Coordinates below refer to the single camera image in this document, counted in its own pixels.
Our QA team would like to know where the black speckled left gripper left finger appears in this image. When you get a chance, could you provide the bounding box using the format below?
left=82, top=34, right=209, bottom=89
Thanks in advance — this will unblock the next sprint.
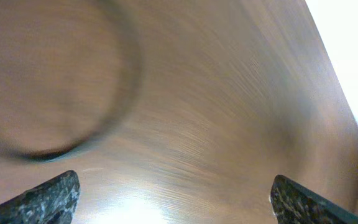
left=0, top=170, right=80, bottom=224

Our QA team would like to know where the black speckled left gripper right finger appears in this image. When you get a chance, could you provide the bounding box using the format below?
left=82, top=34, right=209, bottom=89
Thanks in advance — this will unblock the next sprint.
left=269, top=175, right=358, bottom=224

